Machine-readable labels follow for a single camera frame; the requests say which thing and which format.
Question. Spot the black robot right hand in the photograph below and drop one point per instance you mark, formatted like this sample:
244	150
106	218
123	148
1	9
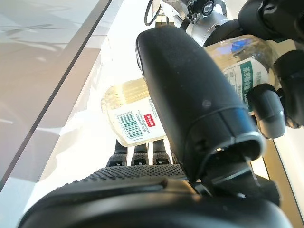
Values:
190	95

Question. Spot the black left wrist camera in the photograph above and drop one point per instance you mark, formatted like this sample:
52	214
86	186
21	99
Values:
206	8

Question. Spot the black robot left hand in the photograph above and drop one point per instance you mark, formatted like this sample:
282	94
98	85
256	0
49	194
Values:
292	90

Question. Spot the clear tea bottle white cap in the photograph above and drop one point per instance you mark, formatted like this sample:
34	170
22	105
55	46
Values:
133	123

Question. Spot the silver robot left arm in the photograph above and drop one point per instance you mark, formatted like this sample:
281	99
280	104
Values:
209	28

